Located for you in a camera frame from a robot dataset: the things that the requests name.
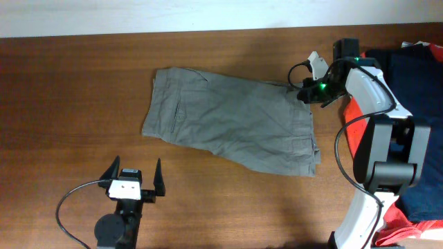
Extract grey shorts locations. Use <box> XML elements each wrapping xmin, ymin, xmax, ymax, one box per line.
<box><xmin>142</xmin><ymin>68</ymin><xmax>321</xmax><ymax>177</ymax></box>

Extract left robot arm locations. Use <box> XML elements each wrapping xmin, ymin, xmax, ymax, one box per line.
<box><xmin>94</xmin><ymin>156</ymin><xmax>165</xmax><ymax>249</ymax></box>

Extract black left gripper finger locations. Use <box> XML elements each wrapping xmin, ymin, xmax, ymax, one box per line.
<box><xmin>100</xmin><ymin>156</ymin><xmax>120</xmax><ymax>180</ymax></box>
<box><xmin>153</xmin><ymin>158</ymin><xmax>166</xmax><ymax>196</ymax></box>

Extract red garment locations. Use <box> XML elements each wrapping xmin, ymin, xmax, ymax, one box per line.
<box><xmin>343</xmin><ymin>43</ymin><xmax>443</xmax><ymax>247</ymax></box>

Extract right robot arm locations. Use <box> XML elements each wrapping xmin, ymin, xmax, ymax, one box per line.
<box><xmin>298</xmin><ymin>38</ymin><xmax>431</xmax><ymax>249</ymax></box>

